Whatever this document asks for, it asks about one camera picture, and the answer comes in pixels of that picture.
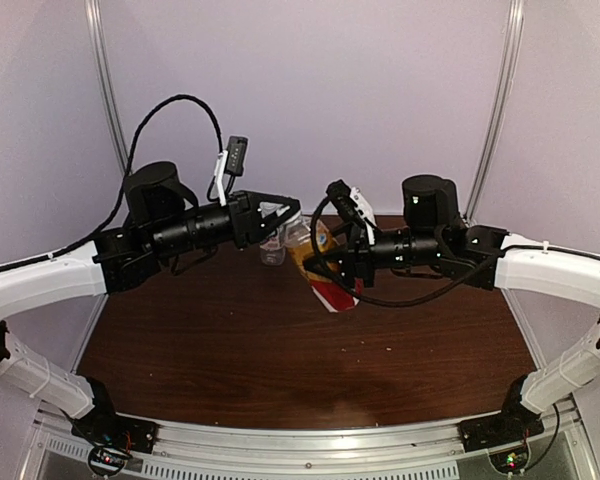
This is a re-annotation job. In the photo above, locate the white tea bottle cap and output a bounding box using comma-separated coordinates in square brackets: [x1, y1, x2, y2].
[285, 211, 302, 226]

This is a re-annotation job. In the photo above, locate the right aluminium frame post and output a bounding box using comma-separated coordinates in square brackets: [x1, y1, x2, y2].
[464, 0, 525, 223]

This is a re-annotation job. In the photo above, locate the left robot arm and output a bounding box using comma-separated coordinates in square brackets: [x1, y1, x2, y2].
[0, 161, 300, 444]

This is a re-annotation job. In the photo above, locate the brown tea bottle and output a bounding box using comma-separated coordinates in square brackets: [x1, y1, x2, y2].
[283, 213, 359, 313]

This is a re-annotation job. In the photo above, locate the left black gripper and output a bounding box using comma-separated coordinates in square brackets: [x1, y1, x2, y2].
[150, 188, 299, 258]

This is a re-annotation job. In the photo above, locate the front aluminium rail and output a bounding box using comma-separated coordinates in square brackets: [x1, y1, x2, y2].
[15, 402, 600, 479]

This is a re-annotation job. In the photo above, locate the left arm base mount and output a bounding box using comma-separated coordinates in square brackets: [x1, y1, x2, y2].
[67, 377, 158, 477]

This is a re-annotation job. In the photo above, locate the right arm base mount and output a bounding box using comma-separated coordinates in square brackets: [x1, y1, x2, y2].
[458, 375, 545, 475]

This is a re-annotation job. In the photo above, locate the clear water bottle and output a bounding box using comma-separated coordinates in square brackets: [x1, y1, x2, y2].
[259, 226, 286, 266]

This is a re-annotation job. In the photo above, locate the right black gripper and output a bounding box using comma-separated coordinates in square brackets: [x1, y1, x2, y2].
[304, 219, 445, 287]

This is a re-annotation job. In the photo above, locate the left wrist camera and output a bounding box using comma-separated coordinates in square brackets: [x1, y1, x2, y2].
[209, 136, 249, 206]

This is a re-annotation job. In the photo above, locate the left aluminium frame post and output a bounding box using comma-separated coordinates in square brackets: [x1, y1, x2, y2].
[84, 0, 128, 172]

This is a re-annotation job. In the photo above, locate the aluminium frame post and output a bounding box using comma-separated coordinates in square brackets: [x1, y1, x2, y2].
[464, 0, 525, 223]
[84, 0, 128, 172]

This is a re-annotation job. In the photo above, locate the right black braided cable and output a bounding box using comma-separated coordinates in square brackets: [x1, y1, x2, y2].
[307, 182, 600, 306]

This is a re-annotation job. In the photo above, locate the black braided cable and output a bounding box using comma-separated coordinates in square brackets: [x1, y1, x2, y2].
[0, 93, 224, 276]
[307, 182, 600, 306]

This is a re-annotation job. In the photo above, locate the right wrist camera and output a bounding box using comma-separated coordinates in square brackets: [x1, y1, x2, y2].
[326, 180, 378, 245]

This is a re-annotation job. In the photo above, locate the left black braided cable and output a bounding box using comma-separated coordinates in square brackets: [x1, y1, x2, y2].
[0, 93, 224, 276]

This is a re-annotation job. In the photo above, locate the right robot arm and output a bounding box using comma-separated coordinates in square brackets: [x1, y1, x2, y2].
[302, 174, 600, 442]

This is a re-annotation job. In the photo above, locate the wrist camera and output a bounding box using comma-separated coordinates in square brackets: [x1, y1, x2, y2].
[326, 180, 378, 245]
[209, 136, 249, 206]

